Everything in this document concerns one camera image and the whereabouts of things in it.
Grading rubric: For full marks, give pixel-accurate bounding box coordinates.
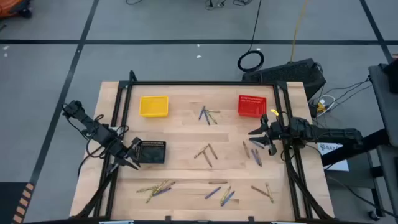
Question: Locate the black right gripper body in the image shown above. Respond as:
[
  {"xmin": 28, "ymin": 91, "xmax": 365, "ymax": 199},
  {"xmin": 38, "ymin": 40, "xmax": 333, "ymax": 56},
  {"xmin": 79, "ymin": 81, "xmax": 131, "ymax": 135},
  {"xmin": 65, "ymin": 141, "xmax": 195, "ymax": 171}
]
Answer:
[{"xmin": 261, "ymin": 114, "xmax": 292, "ymax": 156}]

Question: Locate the black perforated computer case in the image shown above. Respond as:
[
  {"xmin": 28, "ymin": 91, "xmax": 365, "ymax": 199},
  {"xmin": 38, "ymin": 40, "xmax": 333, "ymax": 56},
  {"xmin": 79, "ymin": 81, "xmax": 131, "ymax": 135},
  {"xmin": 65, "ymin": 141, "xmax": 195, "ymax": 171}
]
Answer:
[{"xmin": 241, "ymin": 58, "xmax": 327, "ymax": 101}]

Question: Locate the black plastic basket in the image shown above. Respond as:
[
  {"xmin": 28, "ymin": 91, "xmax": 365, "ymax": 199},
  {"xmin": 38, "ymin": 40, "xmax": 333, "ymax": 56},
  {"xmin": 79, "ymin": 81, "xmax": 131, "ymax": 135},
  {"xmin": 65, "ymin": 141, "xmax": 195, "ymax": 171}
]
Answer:
[{"xmin": 135, "ymin": 140, "xmax": 167, "ymax": 164}]

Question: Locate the orange shop vacuum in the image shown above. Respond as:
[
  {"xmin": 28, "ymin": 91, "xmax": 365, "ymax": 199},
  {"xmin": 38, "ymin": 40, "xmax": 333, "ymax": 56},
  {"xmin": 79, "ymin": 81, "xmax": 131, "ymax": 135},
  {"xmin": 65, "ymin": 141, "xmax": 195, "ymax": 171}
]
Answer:
[{"xmin": 0, "ymin": 0, "xmax": 34, "ymax": 19}]

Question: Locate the yellow plastic basket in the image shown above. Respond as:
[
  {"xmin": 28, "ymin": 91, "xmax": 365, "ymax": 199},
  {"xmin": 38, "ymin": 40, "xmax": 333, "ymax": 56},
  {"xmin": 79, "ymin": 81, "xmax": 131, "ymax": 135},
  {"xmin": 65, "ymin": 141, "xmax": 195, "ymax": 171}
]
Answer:
[{"xmin": 139, "ymin": 95, "xmax": 170, "ymax": 118}]

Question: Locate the red plastic basket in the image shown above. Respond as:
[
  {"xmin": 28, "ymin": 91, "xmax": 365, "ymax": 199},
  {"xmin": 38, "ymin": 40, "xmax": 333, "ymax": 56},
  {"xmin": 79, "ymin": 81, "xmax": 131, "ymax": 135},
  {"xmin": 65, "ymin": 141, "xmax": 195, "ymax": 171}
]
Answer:
[{"xmin": 238, "ymin": 95, "xmax": 267, "ymax": 119}]

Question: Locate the black metal beam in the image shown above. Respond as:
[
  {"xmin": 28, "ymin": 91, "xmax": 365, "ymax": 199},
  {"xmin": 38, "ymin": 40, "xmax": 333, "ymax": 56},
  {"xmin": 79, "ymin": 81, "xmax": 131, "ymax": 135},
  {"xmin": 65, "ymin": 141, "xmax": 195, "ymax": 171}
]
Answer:
[{"xmin": 321, "ymin": 129, "xmax": 391, "ymax": 167}]

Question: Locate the green crayon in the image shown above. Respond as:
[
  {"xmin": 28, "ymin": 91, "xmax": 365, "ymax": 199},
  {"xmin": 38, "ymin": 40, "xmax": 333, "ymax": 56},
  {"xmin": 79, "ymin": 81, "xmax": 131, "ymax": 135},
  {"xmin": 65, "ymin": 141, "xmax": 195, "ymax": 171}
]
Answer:
[{"xmin": 193, "ymin": 144, "xmax": 209, "ymax": 159}]

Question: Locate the green crayon right edge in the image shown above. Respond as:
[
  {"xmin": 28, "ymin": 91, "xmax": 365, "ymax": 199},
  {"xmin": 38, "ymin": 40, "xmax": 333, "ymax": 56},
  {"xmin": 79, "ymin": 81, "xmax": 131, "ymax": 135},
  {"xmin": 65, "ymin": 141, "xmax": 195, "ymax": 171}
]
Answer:
[{"xmin": 220, "ymin": 185, "xmax": 233, "ymax": 205}]

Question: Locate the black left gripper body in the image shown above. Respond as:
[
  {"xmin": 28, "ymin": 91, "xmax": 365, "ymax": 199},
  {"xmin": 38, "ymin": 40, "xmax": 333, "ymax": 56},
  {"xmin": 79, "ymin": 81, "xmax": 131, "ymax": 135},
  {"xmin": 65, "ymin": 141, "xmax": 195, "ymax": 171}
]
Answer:
[{"xmin": 107, "ymin": 136, "xmax": 142, "ymax": 174}]

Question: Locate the grey metal cart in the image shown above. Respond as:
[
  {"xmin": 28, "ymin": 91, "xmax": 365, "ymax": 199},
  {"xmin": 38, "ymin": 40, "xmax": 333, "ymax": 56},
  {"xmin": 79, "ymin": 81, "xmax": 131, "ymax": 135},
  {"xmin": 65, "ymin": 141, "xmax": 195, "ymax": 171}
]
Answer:
[{"xmin": 368, "ymin": 63, "xmax": 398, "ymax": 220}]

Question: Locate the yellow hanging cable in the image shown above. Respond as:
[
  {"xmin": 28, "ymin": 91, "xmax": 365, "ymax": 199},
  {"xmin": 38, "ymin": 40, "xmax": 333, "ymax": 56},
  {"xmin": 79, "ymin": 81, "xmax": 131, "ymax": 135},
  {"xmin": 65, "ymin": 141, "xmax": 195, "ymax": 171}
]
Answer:
[{"xmin": 289, "ymin": 0, "xmax": 309, "ymax": 62}]

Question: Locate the black cable bundle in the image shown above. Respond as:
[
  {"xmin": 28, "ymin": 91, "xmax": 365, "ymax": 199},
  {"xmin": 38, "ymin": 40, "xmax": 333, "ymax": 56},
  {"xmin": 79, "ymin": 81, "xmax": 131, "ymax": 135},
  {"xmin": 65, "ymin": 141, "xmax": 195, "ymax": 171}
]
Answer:
[{"xmin": 204, "ymin": 0, "xmax": 254, "ymax": 9}]

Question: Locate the white printed paper sheet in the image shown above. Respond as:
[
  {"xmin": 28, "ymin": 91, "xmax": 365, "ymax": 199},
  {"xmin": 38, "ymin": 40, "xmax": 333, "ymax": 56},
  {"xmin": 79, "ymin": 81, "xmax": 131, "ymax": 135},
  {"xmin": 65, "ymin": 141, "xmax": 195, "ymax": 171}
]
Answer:
[{"xmin": 317, "ymin": 142, "xmax": 350, "ymax": 172}]

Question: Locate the coiled black cable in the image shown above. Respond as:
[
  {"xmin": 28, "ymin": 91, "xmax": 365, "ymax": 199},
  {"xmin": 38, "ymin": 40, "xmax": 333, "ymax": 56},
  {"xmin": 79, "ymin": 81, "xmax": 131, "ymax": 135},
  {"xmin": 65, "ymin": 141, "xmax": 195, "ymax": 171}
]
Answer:
[{"xmin": 237, "ymin": 0, "xmax": 265, "ymax": 73}]

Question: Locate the black box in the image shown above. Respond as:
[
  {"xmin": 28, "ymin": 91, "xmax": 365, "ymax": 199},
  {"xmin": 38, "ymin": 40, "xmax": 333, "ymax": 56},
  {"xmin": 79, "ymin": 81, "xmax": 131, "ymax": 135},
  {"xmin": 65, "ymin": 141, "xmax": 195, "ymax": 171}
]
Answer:
[{"xmin": 382, "ymin": 57, "xmax": 398, "ymax": 94}]

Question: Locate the black orange striped mat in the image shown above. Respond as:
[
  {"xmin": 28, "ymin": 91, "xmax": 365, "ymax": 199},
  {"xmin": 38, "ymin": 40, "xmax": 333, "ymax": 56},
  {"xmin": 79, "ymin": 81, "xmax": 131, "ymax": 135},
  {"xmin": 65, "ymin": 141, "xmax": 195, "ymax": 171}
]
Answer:
[{"xmin": 0, "ymin": 182, "xmax": 35, "ymax": 224}]

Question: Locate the white cable loop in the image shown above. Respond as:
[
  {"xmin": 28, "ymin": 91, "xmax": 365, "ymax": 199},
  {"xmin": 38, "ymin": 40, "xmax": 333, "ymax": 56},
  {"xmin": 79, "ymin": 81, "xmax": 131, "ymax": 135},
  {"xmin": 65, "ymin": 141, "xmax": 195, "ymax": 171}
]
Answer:
[{"xmin": 315, "ymin": 95, "xmax": 336, "ymax": 110}]

